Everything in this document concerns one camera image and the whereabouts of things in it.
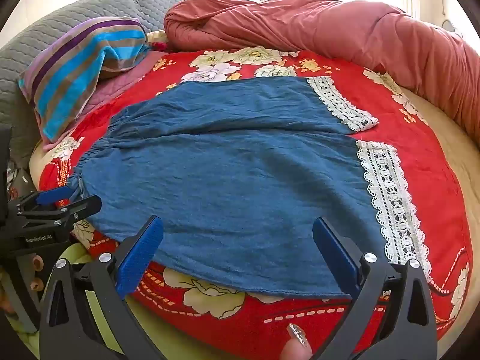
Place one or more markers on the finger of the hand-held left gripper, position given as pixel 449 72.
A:
pixel 80 208
pixel 56 194

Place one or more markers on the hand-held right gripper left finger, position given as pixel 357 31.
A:
pixel 140 257

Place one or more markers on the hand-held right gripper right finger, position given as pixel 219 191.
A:
pixel 335 257

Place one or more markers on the blue denim pants lace trim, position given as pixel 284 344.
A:
pixel 225 176

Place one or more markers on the person's left hand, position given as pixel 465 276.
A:
pixel 36 262

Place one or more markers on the person's right hand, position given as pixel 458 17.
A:
pixel 296 348

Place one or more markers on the person's green clothing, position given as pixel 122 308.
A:
pixel 187 341

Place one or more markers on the striped pillow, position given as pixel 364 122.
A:
pixel 75 71

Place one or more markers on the red floral blanket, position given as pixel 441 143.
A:
pixel 420 157

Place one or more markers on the pink quilted pillow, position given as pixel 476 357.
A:
pixel 123 78

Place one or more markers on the beige bed sheet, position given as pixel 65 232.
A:
pixel 450 150

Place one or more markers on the grey quilted headboard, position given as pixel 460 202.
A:
pixel 33 37

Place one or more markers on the cream cloth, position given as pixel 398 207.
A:
pixel 157 36

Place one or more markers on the pink comforter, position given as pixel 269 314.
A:
pixel 300 22

